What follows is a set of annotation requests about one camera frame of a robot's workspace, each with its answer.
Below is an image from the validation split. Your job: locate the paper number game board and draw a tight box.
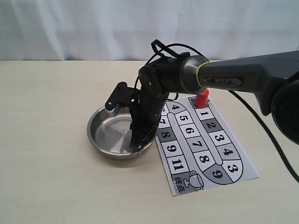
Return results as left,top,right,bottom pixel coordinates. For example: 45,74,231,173
156,96,259,196

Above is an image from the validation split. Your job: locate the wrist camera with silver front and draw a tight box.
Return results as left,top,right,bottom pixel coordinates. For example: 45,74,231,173
105,82,134,117

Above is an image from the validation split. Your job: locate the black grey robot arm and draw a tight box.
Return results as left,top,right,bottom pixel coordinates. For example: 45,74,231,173
131,51,299,146

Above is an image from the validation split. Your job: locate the stainless steel round bowl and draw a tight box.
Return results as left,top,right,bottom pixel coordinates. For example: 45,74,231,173
87,107,155,161

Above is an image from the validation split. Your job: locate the red cylinder game piece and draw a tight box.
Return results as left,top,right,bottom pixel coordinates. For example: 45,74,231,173
194,89,209,109

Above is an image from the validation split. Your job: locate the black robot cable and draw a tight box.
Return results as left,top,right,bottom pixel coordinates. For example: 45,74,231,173
133,40,299,182

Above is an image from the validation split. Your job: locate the white backdrop curtain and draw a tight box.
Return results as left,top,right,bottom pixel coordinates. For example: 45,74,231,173
0,0,299,60

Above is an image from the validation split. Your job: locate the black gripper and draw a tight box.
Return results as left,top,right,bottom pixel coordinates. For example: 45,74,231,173
129,87,168,149

